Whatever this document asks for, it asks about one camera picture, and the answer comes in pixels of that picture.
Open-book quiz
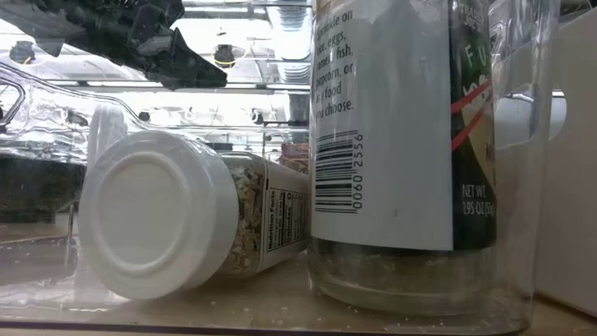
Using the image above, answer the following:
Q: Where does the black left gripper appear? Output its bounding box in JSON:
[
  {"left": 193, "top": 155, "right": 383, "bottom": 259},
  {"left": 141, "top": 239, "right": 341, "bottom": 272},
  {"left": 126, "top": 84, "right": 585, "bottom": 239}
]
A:
[{"left": 55, "top": 0, "right": 229, "bottom": 91}]

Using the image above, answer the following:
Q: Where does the white lid dried flakes jar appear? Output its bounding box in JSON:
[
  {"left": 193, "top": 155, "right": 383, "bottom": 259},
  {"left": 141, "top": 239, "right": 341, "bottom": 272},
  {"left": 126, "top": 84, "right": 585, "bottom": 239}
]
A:
[{"left": 76, "top": 129, "right": 312, "bottom": 301}]

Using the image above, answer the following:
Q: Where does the furikake jar white label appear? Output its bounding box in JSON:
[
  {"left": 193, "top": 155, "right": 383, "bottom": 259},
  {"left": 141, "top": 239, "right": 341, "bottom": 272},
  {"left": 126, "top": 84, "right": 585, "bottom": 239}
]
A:
[{"left": 307, "top": 0, "right": 498, "bottom": 316}]

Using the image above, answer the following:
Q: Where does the long ceiling light strip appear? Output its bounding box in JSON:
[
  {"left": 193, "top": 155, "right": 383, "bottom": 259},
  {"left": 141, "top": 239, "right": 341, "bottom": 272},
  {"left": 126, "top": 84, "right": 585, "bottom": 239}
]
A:
[{"left": 41, "top": 80, "right": 312, "bottom": 94}]

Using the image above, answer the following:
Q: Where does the white pillar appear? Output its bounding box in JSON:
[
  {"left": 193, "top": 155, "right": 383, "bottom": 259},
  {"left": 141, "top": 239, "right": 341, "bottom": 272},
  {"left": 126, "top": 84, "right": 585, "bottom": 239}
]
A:
[{"left": 88, "top": 105, "right": 130, "bottom": 144}]

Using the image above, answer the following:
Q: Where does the clear plastic storage bin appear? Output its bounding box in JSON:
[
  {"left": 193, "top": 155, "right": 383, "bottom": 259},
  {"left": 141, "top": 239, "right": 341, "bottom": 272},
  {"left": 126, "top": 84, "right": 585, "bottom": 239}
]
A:
[{"left": 0, "top": 0, "right": 561, "bottom": 336}]

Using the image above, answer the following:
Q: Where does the white plastic tray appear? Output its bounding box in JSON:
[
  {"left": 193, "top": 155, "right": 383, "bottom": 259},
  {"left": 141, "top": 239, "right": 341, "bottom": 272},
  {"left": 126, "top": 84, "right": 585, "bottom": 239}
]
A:
[{"left": 493, "top": 16, "right": 597, "bottom": 318}]

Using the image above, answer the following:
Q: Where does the black ceiling cable reel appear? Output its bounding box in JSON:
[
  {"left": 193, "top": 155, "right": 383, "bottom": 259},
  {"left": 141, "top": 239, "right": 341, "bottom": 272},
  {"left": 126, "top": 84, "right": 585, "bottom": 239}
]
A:
[
  {"left": 8, "top": 40, "right": 37, "bottom": 65},
  {"left": 214, "top": 44, "right": 238, "bottom": 70}
]

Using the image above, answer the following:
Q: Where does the silver ventilation duct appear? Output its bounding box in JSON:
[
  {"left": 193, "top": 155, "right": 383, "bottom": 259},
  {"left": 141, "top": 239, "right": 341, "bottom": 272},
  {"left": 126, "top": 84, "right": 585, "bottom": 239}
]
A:
[{"left": 268, "top": 0, "right": 312, "bottom": 85}]

